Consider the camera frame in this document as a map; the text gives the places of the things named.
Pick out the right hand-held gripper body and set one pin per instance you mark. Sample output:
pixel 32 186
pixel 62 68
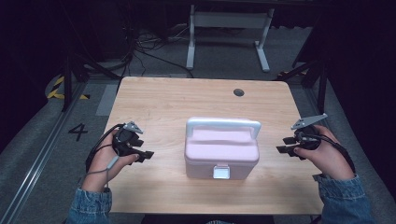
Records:
pixel 308 138

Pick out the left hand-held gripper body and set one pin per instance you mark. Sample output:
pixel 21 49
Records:
pixel 126 140

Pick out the person's right hand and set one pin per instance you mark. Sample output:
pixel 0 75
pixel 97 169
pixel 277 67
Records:
pixel 330 158

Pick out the person's left hand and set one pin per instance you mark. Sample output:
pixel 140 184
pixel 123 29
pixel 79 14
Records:
pixel 101 165

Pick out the black metal stand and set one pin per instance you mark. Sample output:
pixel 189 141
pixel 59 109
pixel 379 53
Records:
pixel 322 84
pixel 67 81

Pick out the grey table grommet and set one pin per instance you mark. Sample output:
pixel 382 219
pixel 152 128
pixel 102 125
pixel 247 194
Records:
pixel 238 92

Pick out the metal floor rail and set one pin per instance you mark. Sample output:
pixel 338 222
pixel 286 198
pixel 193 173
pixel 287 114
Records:
pixel 34 165

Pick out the white desk frame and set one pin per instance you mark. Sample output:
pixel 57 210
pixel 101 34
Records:
pixel 229 20

